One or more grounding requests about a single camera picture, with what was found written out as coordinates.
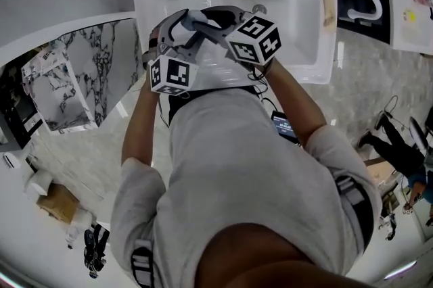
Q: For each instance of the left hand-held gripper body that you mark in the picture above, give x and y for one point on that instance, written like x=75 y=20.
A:
x=174 y=73

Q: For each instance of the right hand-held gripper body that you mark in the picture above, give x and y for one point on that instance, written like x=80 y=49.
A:
x=254 y=40

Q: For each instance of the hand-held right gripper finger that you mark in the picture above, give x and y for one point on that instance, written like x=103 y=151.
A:
x=218 y=34
x=223 y=11

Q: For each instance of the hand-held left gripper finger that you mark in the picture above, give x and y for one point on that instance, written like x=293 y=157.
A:
x=173 y=18
x=193 y=38

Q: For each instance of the white bar of soap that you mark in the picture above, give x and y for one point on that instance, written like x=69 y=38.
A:
x=193 y=19

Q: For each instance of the person's left forearm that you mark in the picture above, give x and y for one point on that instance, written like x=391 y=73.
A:
x=138 y=124

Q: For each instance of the person's right forearm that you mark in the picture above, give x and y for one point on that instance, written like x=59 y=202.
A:
x=297 y=104

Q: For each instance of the metal sink drain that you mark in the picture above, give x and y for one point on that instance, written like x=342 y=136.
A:
x=260 y=8

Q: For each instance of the white ceramic sink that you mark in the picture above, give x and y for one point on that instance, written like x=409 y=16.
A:
x=304 y=29

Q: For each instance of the black device with screen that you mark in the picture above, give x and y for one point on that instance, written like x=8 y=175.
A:
x=284 y=126

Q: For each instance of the marble patterned cabinet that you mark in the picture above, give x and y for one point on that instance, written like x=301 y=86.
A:
x=61 y=100

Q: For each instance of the person's grey shirt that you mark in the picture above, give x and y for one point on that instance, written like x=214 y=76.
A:
x=236 y=178

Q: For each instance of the black box appliance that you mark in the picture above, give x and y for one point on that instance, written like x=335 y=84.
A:
x=18 y=124

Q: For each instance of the cardboard box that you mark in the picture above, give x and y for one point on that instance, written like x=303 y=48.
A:
x=57 y=202

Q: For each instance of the black floor equipment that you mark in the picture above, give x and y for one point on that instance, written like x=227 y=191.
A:
x=96 y=251

